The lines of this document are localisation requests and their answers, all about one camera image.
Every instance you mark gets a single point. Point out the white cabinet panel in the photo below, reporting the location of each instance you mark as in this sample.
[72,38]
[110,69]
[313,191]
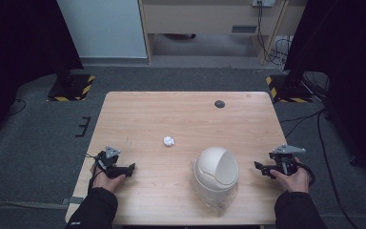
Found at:
[101,28]

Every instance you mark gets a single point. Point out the person's right hand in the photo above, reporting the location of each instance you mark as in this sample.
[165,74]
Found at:
[295,182]

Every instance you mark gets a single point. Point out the grey power strip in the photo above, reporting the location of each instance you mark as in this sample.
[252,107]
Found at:
[263,3]

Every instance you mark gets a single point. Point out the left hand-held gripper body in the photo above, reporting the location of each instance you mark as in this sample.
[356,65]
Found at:
[107,160]

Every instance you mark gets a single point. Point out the dark round table grommet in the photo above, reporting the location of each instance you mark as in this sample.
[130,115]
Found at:
[219,104]

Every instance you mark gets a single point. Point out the white paper ball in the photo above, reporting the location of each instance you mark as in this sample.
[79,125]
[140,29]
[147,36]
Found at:
[168,141]

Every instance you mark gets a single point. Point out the beige wooden desk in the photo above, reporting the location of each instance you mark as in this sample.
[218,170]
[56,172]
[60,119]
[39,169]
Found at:
[203,19]

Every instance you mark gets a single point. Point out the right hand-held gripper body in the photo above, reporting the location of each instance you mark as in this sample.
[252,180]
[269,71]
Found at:
[285,160]

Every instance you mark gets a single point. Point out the black hazard-striped stand base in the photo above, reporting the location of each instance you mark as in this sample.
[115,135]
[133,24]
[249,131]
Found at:
[73,87]
[289,90]

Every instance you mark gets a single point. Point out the black curtain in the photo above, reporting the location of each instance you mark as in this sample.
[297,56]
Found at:
[19,47]
[346,63]

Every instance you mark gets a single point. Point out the white swing-lid trash bin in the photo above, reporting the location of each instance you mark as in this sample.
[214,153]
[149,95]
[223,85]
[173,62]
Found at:
[214,171]

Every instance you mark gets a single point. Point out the person's left hand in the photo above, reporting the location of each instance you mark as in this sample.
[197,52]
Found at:
[103,182]

